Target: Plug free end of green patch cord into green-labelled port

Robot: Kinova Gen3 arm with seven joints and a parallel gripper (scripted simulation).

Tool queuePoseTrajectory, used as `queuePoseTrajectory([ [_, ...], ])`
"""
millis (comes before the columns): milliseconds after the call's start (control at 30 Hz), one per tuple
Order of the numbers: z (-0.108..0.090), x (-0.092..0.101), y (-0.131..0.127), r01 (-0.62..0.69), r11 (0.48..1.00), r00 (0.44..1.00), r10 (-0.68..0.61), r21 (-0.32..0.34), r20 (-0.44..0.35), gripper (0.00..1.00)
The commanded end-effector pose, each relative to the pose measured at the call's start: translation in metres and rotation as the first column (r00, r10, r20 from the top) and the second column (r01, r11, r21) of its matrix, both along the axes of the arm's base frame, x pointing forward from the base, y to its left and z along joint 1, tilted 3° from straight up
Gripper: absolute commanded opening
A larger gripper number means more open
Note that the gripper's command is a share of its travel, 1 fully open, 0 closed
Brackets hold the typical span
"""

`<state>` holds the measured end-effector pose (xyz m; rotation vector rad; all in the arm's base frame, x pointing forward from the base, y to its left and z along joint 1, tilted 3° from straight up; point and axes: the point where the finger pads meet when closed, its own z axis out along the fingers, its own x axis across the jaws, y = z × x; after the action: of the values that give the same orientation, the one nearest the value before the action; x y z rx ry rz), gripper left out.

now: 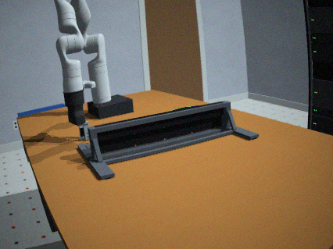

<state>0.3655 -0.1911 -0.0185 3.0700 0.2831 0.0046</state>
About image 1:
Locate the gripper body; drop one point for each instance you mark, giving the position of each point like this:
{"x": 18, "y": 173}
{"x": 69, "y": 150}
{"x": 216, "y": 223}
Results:
{"x": 73, "y": 89}

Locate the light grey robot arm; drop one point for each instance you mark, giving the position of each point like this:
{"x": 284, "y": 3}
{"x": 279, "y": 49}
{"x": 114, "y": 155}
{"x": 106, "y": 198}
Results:
{"x": 72, "y": 16}

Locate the dark grey rack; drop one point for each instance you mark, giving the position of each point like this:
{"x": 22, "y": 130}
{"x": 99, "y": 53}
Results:
{"x": 163, "y": 129}

